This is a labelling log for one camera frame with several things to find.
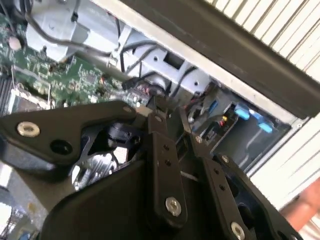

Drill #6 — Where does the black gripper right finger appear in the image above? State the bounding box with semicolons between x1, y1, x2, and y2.
161;97;305;240

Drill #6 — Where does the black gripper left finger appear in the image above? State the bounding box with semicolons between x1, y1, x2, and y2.
0;96;189;230

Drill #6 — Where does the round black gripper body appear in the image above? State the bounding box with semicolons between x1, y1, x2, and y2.
39;159;231;240

